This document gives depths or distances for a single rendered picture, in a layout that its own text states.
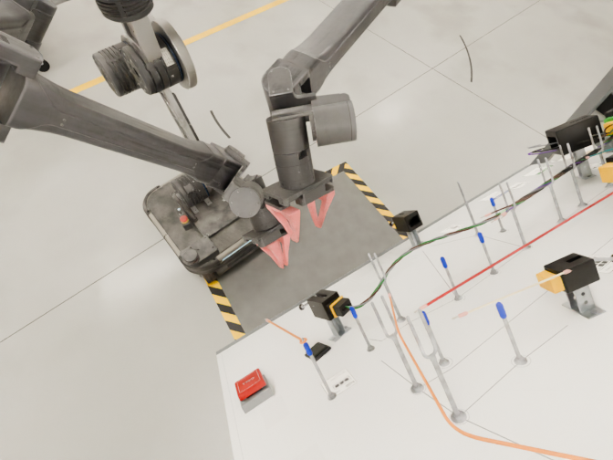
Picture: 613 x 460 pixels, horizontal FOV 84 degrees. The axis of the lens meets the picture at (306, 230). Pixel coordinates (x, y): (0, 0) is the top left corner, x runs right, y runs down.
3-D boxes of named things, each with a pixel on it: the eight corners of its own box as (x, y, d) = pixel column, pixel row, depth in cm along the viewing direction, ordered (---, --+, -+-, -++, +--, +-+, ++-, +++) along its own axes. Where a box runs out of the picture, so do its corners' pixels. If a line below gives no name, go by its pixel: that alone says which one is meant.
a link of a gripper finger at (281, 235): (302, 262, 74) (286, 223, 71) (276, 279, 70) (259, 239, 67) (285, 257, 79) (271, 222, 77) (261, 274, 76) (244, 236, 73)
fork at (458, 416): (458, 427, 38) (410, 319, 35) (446, 417, 40) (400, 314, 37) (471, 416, 38) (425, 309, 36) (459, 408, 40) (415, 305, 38)
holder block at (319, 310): (329, 305, 71) (321, 288, 70) (346, 308, 66) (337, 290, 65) (314, 317, 69) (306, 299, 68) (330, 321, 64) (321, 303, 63)
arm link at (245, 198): (229, 143, 68) (206, 177, 70) (215, 149, 57) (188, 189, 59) (277, 180, 71) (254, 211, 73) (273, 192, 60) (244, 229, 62)
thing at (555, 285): (566, 289, 44) (560, 276, 44) (555, 294, 44) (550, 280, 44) (549, 282, 47) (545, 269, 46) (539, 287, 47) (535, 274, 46)
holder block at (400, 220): (404, 239, 103) (391, 210, 102) (431, 243, 92) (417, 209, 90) (392, 246, 102) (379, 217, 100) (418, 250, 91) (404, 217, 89)
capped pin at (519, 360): (512, 363, 43) (489, 305, 41) (517, 356, 43) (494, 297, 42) (524, 367, 41) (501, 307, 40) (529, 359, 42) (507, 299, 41)
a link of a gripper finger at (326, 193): (340, 227, 60) (334, 178, 55) (310, 245, 56) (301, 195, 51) (315, 216, 65) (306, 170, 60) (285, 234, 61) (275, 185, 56)
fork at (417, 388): (416, 396, 45) (373, 304, 42) (408, 390, 46) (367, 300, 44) (427, 387, 45) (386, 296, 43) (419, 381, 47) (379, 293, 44)
